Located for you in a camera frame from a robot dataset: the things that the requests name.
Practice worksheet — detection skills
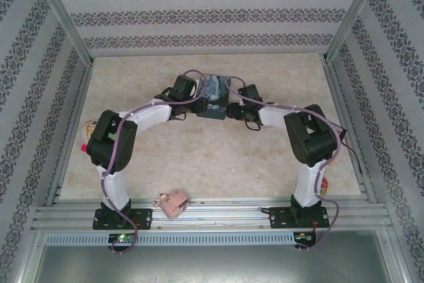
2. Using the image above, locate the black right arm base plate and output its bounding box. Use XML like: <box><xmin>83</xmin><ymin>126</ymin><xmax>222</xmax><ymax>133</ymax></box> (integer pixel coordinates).
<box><xmin>268</xmin><ymin>206</ymin><xmax>331</xmax><ymax>230</ymax></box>

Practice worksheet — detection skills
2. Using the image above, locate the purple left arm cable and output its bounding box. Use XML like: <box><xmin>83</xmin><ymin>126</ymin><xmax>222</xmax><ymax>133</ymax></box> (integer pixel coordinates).
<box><xmin>101</xmin><ymin>70</ymin><xmax>203</xmax><ymax>255</ymax></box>

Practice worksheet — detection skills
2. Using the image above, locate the black box with orange print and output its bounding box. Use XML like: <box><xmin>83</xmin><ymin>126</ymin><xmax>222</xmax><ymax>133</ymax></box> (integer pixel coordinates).
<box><xmin>333</xmin><ymin>123</ymin><xmax>348</xmax><ymax>140</ymax></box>

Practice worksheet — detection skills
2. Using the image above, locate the grey slotted cable duct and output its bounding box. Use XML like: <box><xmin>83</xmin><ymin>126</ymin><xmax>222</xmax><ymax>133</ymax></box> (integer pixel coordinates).
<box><xmin>44</xmin><ymin>232</ymin><xmax>295</xmax><ymax>247</ymax></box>

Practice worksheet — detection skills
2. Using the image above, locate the pink toy figure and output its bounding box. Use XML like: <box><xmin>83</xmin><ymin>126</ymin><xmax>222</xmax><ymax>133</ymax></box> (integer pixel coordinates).
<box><xmin>151</xmin><ymin>189</ymin><xmax>190</xmax><ymax>220</ymax></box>

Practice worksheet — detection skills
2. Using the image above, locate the aluminium frame post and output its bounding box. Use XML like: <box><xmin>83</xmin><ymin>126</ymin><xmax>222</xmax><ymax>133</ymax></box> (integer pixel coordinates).
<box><xmin>324</xmin><ymin>0</ymin><xmax>388</xmax><ymax>65</ymax></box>
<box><xmin>26</xmin><ymin>0</ymin><xmax>95</xmax><ymax>65</ymax></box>

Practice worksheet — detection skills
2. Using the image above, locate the plush toy with pink limbs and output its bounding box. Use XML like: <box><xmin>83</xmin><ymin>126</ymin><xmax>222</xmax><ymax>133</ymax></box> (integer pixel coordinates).
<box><xmin>81</xmin><ymin>119</ymin><xmax>100</xmax><ymax>153</ymax></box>

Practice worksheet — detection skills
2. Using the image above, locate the aluminium side rail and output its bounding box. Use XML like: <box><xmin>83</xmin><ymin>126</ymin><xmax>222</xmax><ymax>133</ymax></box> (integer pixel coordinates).
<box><xmin>44</xmin><ymin>60</ymin><xmax>97</xmax><ymax>206</ymax></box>
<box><xmin>323</xmin><ymin>59</ymin><xmax>378</xmax><ymax>203</ymax></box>

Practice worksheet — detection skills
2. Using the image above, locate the small circuit board with LED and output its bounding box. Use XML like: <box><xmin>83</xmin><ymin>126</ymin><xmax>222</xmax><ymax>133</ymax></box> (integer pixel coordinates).
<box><xmin>108</xmin><ymin>232</ymin><xmax>137</xmax><ymax>248</ymax></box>
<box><xmin>293</xmin><ymin>231</ymin><xmax>317</xmax><ymax>247</ymax></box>

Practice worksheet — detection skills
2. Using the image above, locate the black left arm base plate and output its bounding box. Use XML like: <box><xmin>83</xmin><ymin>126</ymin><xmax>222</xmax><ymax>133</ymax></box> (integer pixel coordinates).
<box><xmin>92</xmin><ymin>208</ymin><xmax>153</xmax><ymax>231</ymax></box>

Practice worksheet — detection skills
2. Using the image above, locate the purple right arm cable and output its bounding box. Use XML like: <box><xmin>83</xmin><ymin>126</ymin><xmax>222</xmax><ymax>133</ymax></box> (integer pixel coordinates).
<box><xmin>228</xmin><ymin>76</ymin><xmax>344</xmax><ymax>253</ymax></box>

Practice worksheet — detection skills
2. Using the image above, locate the red round tape roll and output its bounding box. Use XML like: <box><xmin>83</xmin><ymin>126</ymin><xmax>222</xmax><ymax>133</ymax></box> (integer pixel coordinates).
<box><xmin>319</xmin><ymin>176</ymin><xmax>331</xmax><ymax>196</ymax></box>

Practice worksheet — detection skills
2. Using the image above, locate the wide aluminium base rail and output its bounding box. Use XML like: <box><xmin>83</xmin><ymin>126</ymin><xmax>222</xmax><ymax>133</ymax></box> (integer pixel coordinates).
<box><xmin>31</xmin><ymin>196</ymin><xmax>395</xmax><ymax>233</ymax></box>

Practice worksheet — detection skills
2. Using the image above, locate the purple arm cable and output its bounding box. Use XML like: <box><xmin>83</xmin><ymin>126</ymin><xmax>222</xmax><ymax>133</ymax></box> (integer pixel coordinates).
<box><xmin>228</xmin><ymin>76</ymin><xmax>344</xmax><ymax>253</ymax></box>
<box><xmin>101</xmin><ymin>70</ymin><xmax>203</xmax><ymax>255</ymax></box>

